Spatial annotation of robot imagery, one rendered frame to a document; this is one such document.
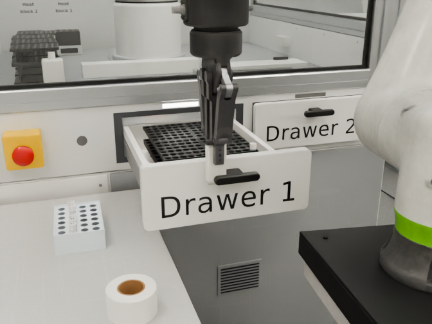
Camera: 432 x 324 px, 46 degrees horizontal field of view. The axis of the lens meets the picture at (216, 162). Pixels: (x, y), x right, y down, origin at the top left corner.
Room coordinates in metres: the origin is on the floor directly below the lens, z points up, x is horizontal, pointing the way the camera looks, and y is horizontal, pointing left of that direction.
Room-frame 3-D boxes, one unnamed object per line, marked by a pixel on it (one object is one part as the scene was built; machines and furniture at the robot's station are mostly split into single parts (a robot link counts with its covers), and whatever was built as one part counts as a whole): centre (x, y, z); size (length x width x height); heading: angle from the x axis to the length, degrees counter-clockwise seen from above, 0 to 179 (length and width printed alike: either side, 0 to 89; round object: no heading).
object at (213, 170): (0.74, 0.00, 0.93); 0.03 x 0.01 x 0.07; 108
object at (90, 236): (0.82, 0.25, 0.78); 0.12 x 0.08 x 0.04; 16
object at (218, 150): (0.73, -0.01, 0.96); 0.03 x 0.01 x 0.05; 18
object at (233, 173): (0.75, -0.03, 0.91); 0.07 x 0.04 x 0.01; 108
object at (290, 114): (1.18, -0.23, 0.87); 0.29 x 0.02 x 0.11; 108
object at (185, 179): (0.78, -0.02, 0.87); 0.29 x 0.02 x 0.11; 108
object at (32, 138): (0.97, 0.38, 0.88); 0.07 x 0.05 x 0.07; 108
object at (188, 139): (0.97, 0.04, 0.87); 0.22 x 0.18 x 0.06; 18
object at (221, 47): (0.75, 0.00, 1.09); 0.08 x 0.07 x 0.09; 18
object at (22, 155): (0.94, 0.37, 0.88); 0.04 x 0.03 x 0.04; 108
